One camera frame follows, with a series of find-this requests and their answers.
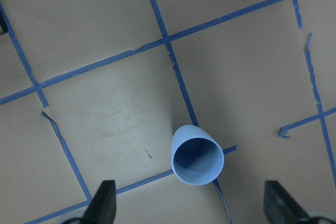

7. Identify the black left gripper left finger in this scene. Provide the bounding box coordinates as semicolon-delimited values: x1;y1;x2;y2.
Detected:
82;180;116;224

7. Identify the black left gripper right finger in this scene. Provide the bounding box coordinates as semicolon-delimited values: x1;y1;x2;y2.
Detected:
264;180;310;224

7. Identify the light blue plastic cup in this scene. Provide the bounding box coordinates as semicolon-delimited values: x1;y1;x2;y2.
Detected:
171;125;225;186

